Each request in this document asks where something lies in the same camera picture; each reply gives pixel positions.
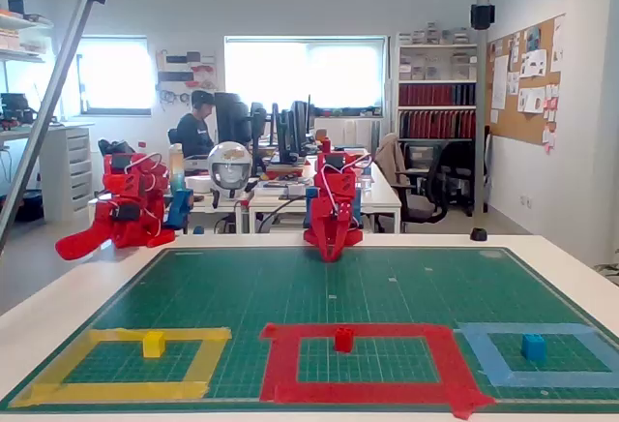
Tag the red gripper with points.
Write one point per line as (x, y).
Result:
(331, 225)

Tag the red cube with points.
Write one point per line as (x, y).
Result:
(344, 340)

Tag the red leader arm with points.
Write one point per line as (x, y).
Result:
(128, 204)

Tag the red robot arm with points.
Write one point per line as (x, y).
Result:
(336, 182)

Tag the red tape square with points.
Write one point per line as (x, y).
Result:
(278, 369)

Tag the blue tape square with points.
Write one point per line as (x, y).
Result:
(488, 359)

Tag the yellow cube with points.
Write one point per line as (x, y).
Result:
(154, 345)

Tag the blue cube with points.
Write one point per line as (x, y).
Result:
(533, 348)

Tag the yellow tape square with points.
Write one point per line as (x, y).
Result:
(121, 390)

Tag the green cutting mat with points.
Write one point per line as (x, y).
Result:
(338, 291)

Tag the white office desk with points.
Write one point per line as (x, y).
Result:
(382, 199)

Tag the office chair with jacket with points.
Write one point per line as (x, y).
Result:
(411, 185)

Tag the black computer monitor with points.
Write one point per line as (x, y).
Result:
(290, 131)
(232, 119)

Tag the white helmet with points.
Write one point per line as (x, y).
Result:
(229, 165)

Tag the black office chair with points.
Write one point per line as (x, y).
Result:
(459, 170)

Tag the black round knob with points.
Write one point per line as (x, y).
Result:
(478, 234)

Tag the wide window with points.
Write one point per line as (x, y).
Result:
(304, 76)

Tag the gradient drinking bottle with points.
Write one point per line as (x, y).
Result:
(176, 170)

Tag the person in dark sweater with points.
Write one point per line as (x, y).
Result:
(193, 134)

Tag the white shelf unit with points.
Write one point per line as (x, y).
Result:
(435, 93)

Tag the upright grey pole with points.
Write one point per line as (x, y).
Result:
(481, 102)

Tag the cork pin board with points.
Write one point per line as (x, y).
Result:
(527, 117)

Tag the small window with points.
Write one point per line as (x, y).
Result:
(116, 76)

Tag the white drawer cabinet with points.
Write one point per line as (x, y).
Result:
(67, 175)

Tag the slanted silver pole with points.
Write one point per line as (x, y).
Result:
(48, 102)

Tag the white wall socket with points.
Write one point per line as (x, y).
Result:
(525, 201)

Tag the wall tool board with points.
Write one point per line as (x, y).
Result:
(186, 73)

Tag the white wall shelf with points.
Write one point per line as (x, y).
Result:
(24, 35)

